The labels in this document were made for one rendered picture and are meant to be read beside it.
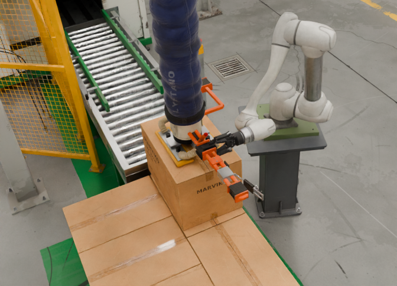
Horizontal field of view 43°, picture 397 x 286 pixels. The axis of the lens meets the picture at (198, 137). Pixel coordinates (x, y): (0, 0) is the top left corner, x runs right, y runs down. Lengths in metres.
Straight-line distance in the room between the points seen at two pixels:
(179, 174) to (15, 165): 1.62
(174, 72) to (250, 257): 1.11
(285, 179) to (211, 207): 0.78
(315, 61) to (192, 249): 1.26
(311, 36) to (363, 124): 2.07
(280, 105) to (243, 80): 1.98
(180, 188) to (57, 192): 1.68
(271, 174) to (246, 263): 0.86
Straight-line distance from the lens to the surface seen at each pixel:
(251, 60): 5.43
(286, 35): 2.72
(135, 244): 2.99
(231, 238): 2.95
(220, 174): 2.52
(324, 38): 2.68
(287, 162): 3.44
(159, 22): 2.41
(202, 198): 2.87
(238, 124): 2.88
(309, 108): 3.08
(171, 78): 2.56
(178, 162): 2.79
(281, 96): 3.14
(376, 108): 4.85
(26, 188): 4.16
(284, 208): 3.78
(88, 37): 5.06
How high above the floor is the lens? 2.87
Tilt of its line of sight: 40 degrees down
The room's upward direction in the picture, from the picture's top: 5 degrees counter-clockwise
